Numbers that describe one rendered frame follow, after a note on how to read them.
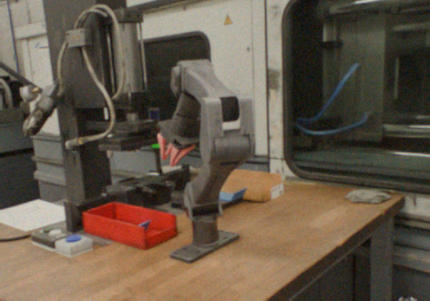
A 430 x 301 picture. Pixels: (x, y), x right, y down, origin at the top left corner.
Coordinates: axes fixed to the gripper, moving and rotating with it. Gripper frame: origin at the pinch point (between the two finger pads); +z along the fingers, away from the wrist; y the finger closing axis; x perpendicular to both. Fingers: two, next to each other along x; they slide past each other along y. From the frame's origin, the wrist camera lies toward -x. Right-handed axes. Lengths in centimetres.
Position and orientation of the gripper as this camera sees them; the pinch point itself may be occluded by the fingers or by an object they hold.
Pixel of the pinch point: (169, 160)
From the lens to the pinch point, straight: 119.5
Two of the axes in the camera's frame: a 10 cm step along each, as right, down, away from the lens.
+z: -3.0, 7.9, 5.3
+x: -7.0, 2.0, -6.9
